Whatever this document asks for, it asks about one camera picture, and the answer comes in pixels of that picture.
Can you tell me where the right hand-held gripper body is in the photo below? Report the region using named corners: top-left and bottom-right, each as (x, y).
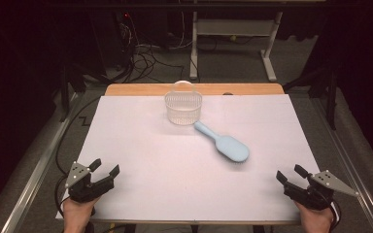
top-left (295, 169), bottom-right (359, 211)

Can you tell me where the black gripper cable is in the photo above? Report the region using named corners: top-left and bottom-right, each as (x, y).
top-left (53, 176), bottom-right (71, 216)
top-left (328, 197), bottom-right (342, 233)

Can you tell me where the tangle of floor cables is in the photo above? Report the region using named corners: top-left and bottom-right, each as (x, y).
top-left (118, 13), bottom-right (187, 83)

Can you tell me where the white table cover sheet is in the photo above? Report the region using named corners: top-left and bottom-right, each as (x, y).
top-left (55, 94), bottom-right (340, 224)

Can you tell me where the person's left hand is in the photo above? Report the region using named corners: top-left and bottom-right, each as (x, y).
top-left (62, 197), bottom-right (101, 233)

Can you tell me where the white plastic slotted basket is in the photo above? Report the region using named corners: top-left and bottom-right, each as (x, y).
top-left (163, 80), bottom-right (204, 126)

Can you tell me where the dark curtain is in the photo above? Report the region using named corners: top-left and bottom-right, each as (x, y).
top-left (317, 0), bottom-right (373, 178)
top-left (0, 0), bottom-right (62, 224)

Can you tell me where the metal floor rail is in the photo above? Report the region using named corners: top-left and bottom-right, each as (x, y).
top-left (0, 91), bottom-right (81, 233)
top-left (310, 96), bottom-right (373, 233)

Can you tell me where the long black floor cable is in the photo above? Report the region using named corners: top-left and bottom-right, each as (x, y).
top-left (55, 96), bottom-right (102, 179)

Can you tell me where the black computer tower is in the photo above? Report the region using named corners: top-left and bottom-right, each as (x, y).
top-left (88, 11), bottom-right (134, 71)

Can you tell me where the black metal stand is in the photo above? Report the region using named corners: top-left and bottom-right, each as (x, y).
top-left (283, 62), bottom-right (339, 131)
top-left (59, 62), bottom-right (88, 123)

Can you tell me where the light blue hairbrush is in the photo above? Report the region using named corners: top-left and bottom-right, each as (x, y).
top-left (193, 120), bottom-right (251, 164)

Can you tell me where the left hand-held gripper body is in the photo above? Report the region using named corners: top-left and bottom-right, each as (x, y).
top-left (65, 160), bottom-right (115, 204)

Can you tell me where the wooden table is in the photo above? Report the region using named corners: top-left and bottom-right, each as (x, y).
top-left (62, 83), bottom-right (331, 226)

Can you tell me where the white metal desk frame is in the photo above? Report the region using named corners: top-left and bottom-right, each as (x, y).
top-left (188, 0), bottom-right (285, 83)

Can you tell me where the person's right hand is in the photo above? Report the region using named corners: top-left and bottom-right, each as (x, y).
top-left (294, 201), bottom-right (334, 233)

